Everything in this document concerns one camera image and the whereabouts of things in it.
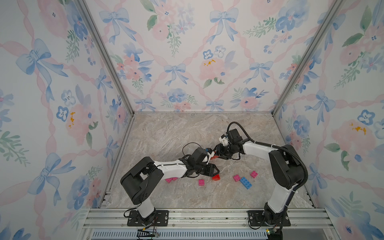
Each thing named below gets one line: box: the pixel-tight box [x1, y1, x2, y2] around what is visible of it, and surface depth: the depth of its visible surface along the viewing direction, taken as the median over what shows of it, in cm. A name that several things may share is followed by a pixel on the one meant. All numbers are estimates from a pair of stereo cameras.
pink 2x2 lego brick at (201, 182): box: [198, 179, 205, 186], surface depth 86 cm
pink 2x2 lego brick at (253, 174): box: [250, 171, 259, 179], surface depth 90 cm
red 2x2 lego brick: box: [212, 174, 221, 181], surface depth 87 cm
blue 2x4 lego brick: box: [240, 177, 253, 190], surface depth 86 cm
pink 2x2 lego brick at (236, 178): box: [233, 174, 241, 182], surface depth 87 cm
